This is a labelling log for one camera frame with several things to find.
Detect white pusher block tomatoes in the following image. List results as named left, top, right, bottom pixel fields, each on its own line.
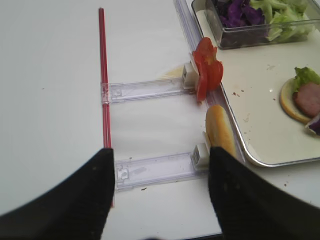
left=182, top=53, right=200, bottom=89

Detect metal tray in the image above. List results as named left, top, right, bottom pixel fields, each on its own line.
left=191, top=0, right=320, bottom=167

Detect bottom bun on tray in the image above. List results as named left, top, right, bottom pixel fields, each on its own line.
left=279, top=78, right=312, bottom=125

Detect green lettuce in box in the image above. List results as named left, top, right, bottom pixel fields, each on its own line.
left=250, top=0, right=314, bottom=43

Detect clear plastic salad box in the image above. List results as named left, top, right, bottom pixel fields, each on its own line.
left=204, top=0, right=320, bottom=49

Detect clear rail by tomatoes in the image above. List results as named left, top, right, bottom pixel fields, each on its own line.
left=100, top=77, right=195, bottom=104

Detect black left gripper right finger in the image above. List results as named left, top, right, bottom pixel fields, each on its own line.
left=208, top=147, right=320, bottom=240

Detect clear rail by bun half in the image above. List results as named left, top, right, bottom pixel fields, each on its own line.
left=115, top=152, right=209, bottom=192

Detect meat slice on bun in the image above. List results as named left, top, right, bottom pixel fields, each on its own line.
left=292, top=82, right=320, bottom=118

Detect tomato slices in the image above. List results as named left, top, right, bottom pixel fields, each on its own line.
left=192, top=37, right=224, bottom=103

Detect purple cabbage in box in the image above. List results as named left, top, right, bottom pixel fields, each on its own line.
left=213, top=0, right=265, bottom=28

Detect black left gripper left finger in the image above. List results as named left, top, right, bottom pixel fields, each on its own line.
left=0, top=148, right=115, bottom=240

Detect lettuce leaf on bun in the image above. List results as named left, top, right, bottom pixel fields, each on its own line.
left=292, top=67, right=320, bottom=92

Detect cut bun half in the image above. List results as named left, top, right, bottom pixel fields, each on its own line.
left=205, top=104, right=237, bottom=158

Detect left red rod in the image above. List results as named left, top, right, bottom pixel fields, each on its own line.
left=98, top=7, right=112, bottom=149

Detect white pusher block bun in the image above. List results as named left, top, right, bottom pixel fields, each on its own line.
left=191, top=131, right=211, bottom=171

